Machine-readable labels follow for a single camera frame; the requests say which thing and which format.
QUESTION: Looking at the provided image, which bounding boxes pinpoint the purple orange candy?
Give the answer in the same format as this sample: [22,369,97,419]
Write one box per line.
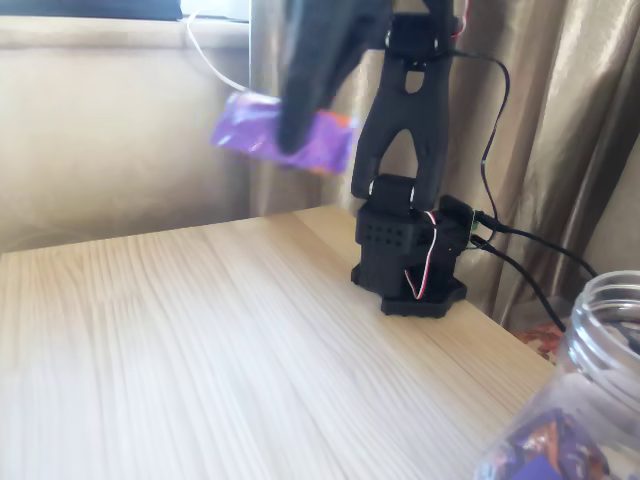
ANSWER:
[519,409,586,451]
[209,91,359,177]
[514,452,564,480]

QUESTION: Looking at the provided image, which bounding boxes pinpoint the clear plastic jar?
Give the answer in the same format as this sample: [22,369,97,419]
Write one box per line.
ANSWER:
[472,269,640,480]

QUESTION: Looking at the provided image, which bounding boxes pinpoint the black flat object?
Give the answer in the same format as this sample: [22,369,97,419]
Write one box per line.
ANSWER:
[0,0,182,21]

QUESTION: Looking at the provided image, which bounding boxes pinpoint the orange patterned rug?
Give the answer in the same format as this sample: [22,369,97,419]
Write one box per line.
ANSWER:
[512,319,569,366]

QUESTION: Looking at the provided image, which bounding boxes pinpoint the white cable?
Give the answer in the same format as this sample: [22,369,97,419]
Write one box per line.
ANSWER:
[185,9,249,94]

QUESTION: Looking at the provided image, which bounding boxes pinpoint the red white servo wire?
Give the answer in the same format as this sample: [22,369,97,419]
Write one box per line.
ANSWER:
[449,0,474,41]
[404,212,441,301]

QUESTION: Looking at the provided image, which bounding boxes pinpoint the thin black motor cable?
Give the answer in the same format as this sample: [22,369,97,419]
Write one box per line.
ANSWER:
[449,48,511,219]

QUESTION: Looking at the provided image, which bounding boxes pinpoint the black power cable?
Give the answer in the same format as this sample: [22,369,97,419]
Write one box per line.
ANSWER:
[474,210,600,279]

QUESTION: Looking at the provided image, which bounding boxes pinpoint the black USB cable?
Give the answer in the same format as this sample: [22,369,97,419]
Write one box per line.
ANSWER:
[469,234,567,332]

